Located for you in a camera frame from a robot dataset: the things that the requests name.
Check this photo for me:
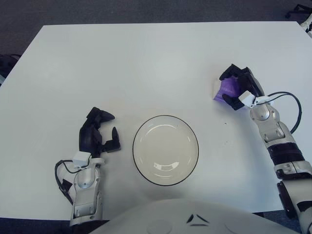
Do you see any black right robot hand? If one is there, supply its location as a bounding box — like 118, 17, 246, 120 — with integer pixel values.
219, 63, 265, 112

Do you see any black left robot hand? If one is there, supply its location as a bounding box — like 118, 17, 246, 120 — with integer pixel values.
78, 106, 122, 156

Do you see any purple tissue paper pack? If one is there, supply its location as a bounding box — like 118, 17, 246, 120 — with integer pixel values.
211, 76, 247, 110

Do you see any white plate with black rim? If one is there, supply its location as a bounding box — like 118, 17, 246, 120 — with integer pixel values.
133, 115, 200, 187

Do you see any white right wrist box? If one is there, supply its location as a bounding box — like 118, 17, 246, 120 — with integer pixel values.
238, 90, 256, 108

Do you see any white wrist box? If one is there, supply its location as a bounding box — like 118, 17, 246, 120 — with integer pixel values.
72, 151, 91, 169
238, 90, 256, 108

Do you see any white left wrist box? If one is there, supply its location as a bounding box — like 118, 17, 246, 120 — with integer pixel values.
72, 151, 91, 169

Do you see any black office chair base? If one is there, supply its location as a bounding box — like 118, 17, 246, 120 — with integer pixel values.
285, 3, 312, 18

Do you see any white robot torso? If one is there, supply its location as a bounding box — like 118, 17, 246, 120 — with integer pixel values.
90, 197, 304, 234

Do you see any black bag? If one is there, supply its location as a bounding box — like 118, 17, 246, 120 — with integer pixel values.
0, 54, 21, 74

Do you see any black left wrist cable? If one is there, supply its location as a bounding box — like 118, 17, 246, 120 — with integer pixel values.
55, 159, 88, 205

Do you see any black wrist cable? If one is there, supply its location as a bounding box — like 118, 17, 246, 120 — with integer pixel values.
55, 159, 88, 205
254, 91, 302, 134

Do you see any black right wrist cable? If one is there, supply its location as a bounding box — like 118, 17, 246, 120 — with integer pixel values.
254, 91, 302, 134

